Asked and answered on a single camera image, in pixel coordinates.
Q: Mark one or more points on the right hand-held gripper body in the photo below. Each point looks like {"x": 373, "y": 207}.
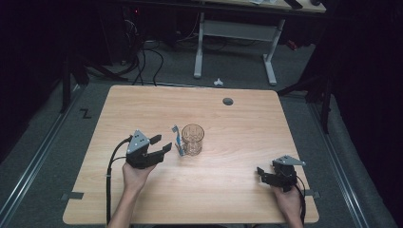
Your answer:
{"x": 285, "y": 175}

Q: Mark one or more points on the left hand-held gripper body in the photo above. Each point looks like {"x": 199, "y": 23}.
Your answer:
{"x": 138, "y": 155}

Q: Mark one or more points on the blue toothbrush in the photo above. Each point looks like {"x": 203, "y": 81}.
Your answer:
{"x": 178, "y": 139}

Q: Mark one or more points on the clear glass mug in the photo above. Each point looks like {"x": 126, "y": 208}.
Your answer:
{"x": 192, "y": 139}

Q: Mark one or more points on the person's left hand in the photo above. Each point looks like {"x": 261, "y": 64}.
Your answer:
{"x": 135, "y": 179}

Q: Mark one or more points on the person's right hand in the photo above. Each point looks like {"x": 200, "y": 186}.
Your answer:
{"x": 289, "y": 202}

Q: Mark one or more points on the grey tape strip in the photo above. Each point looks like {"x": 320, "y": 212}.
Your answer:
{"x": 74, "y": 195}
{"x": 312, "y": 193}

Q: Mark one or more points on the black metal stand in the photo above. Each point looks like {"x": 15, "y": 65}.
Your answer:
{"x": 66, "y": 85}
{"x": 325, "y": 104}

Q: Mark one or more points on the small white floor object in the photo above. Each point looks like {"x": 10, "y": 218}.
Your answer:
{"x": 218, "y": 82}

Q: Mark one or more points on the small red object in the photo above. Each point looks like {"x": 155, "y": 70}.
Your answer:
{"x": 292, "y": 45}

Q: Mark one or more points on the white-legged wooden desk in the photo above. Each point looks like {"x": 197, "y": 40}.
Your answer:
{"x": 236, "y": 30}

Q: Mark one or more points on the metal floor rail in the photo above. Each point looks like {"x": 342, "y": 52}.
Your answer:
{"x": 342, "y": 183}
{"x": 31, "y": 169}

